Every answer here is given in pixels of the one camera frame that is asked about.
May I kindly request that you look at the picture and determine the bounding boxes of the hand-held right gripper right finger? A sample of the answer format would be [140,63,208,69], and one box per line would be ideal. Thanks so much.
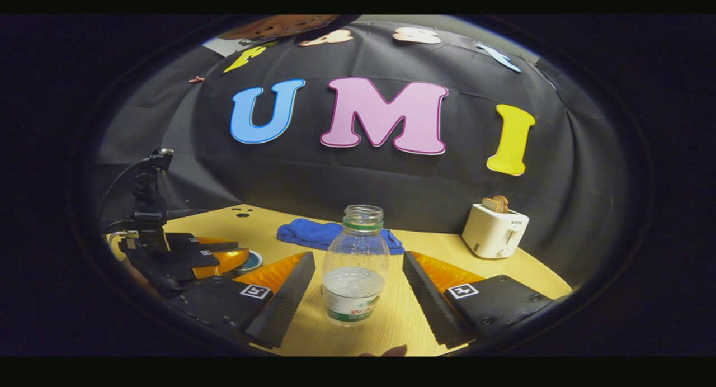
[403,251,554,348]

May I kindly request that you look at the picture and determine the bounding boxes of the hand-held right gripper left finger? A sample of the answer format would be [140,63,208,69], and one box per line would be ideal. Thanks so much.
[168,251,317,350]

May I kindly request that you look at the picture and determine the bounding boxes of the white teacup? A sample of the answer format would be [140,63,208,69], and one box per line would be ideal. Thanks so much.
[234,249,264,277]

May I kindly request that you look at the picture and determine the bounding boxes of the clear plastic water bottle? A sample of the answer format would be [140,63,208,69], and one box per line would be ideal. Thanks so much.
[321,205,390,326]

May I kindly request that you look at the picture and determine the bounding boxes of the blue towel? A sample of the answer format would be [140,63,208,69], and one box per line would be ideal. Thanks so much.
[276,218,405,256]

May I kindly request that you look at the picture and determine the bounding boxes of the white toaster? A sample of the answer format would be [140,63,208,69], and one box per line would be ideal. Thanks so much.
[462,203,530,259]

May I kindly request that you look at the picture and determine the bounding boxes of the black backdrop cloth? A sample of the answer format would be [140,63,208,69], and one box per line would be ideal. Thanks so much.
[92,21,621,287]

